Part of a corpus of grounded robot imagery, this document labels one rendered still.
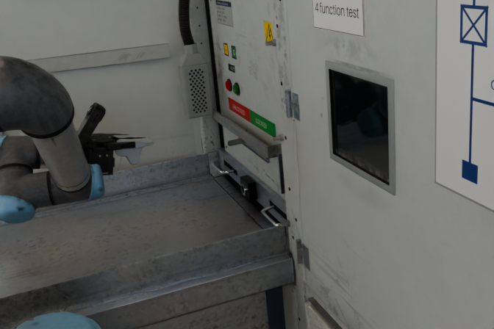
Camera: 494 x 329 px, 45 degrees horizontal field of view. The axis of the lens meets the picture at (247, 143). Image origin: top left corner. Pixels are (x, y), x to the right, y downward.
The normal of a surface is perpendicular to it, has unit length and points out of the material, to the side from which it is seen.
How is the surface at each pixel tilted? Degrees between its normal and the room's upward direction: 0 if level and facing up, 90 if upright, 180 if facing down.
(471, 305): 90
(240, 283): 90
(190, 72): 90
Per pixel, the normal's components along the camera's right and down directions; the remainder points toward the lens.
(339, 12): -0.93, 0.19
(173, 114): 0.19, 0.29
